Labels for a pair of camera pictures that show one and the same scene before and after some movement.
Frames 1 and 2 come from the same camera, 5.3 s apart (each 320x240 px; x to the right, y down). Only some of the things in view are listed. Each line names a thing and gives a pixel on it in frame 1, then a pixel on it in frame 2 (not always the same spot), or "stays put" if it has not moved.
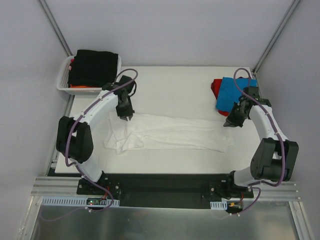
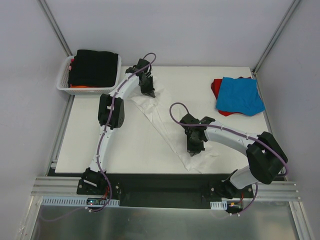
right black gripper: (235, 117) -> (195, 142)
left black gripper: (125, 110) -> (146, 85)
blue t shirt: (229, 94) stays put
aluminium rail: (62, 186) stays put
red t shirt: (215, 85) stays put
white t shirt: (145, 132) -> (173, 125)
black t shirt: (92, 68) stays put
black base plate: (164, 191) stays put
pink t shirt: (70, 67) stays put
